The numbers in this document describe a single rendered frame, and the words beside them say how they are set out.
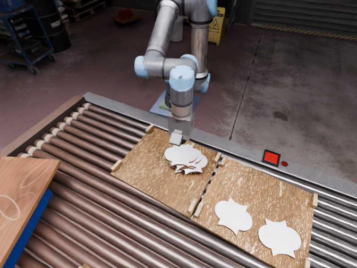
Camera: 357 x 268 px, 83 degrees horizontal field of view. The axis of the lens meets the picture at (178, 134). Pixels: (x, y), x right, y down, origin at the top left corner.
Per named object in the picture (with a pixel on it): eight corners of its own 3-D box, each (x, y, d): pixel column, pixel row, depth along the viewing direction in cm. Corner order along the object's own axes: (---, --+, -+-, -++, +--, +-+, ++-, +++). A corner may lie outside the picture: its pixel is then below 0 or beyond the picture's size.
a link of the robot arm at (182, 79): (197, 64, 62) (193, 78, 57) (195, 93, 71) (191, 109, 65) (172, 61, 63) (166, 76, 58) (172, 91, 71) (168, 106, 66)
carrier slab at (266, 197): (223, 157, 100) (224, 156, 99) (314, 197, 86) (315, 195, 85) (191, 220, 79) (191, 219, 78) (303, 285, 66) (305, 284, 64)
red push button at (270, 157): (265, 152, 103) (266, 150, 102) (277, 156, 101) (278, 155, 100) (263, 161, 99) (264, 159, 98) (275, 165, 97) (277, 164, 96)
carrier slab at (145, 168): (152, 127, 114) (152, 125, 113) (221, 156, 100) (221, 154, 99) (110, 175, 93) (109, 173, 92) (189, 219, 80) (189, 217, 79)
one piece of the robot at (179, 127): (159, 117, 65) (162, 148, 77) (185, 123, 63) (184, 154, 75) (172, 95, 73) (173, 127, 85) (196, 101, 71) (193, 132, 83)
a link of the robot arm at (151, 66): (159, -23, 87) (129, 63, 66) (185, -23, 85) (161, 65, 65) (163, 5, 97) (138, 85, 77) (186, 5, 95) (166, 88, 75)
